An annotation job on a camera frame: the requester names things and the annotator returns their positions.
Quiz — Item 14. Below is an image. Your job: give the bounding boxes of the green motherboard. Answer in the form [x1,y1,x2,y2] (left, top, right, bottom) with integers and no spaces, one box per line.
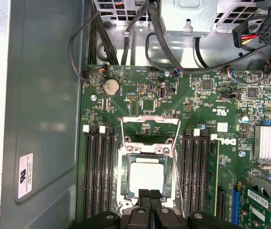
[77,63,271,229]

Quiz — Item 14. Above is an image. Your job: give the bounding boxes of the white case label sticker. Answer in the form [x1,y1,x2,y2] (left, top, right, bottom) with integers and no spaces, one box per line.
[18,152,34,200]

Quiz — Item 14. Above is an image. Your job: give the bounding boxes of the metal locking lever wire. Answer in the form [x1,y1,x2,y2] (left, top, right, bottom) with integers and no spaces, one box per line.
[172,151,186,217]

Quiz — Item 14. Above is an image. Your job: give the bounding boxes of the blue expansion slot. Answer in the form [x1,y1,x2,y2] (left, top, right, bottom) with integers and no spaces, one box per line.
[231,181,242,226]

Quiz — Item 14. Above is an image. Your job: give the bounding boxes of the silver CPU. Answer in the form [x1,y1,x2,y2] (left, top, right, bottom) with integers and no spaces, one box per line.
[125,154,173,200]

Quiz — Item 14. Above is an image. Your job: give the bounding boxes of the green RAM stick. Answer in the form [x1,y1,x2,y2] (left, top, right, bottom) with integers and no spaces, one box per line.
[208,139,221,215]

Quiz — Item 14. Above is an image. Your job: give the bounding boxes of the silver coin battery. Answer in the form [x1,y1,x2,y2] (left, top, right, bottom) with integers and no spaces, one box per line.
[103,78,121,96]

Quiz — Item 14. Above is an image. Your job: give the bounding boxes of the CPU socket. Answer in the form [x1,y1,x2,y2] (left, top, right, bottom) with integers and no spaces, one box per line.
[116,139,182,217]

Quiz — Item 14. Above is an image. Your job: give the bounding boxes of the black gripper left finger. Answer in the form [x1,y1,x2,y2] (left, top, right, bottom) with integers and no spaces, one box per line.
[70,189,151,229]

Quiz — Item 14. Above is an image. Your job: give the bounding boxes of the black expansion slot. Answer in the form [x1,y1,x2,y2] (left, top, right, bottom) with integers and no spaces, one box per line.
[217,187,227,221]

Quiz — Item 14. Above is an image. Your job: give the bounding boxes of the black RAM slot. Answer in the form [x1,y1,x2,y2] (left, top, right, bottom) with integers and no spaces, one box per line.
[182,130,192,217]
[92,126,103,220]
[84,125,95,220]
[199,130,209,215]
[190,128,201,215]
[109,127,119,214]
[100,125,111,217]

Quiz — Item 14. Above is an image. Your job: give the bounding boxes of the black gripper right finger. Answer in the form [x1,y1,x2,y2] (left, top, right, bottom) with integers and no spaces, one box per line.
[149,189,240,229]

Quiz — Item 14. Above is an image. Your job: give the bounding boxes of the thin black cable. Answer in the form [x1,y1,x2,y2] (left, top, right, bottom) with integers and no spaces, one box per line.
[69,9,109,83]

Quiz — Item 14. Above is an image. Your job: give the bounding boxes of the black open PC case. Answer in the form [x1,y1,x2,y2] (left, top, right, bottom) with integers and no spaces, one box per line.
[0,0,271,229]

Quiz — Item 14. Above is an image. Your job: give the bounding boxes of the orange red power wires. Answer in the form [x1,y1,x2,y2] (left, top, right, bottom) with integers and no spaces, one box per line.
[241,34,261,46]

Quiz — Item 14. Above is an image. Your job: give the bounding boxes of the metal socket cover frame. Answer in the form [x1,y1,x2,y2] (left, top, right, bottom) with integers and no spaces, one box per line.
[120,115,182,154]

